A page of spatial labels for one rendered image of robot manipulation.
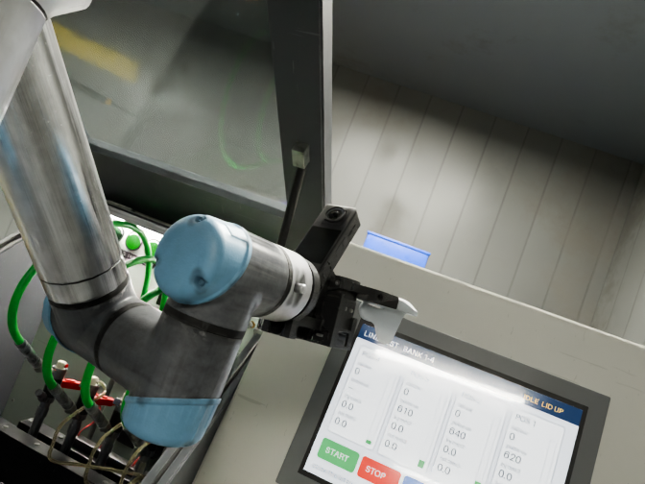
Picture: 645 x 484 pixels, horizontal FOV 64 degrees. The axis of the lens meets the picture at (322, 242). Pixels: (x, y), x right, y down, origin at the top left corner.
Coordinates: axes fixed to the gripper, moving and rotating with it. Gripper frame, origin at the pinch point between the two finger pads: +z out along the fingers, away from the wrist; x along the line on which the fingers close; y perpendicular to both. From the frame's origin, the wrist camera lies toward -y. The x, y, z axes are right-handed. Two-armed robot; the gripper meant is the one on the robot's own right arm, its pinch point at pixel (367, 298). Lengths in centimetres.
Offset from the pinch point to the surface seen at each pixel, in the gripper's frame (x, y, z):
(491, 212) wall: -46, -80, 231
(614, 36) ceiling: 11, -128, 136
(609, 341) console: 28.3, -4.3, 39.2
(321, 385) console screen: -14.4, 15.7, 19.7
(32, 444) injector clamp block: -60, 40, -1
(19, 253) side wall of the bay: -93, 7, 4
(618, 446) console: 32, 12, 37
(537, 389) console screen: 19.1, 6.8, 33.2
